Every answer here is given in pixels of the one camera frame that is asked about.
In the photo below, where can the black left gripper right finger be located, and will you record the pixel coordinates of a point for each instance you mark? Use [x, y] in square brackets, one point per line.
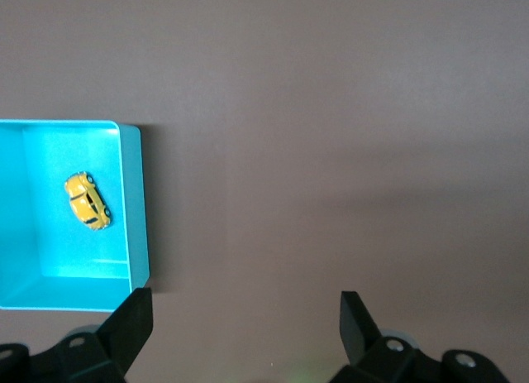
[359, 341]

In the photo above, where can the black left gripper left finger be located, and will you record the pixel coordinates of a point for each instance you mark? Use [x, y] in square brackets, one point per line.
[124, 337]

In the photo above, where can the yellow beetle toy car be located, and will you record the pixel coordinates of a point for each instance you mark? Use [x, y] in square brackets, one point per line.
[84, 201]

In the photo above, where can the teal plastic storage box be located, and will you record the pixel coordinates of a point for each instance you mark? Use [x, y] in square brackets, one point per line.
[41, 255]

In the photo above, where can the brown table mat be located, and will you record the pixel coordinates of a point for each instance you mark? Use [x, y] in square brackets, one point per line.
[330, 110]

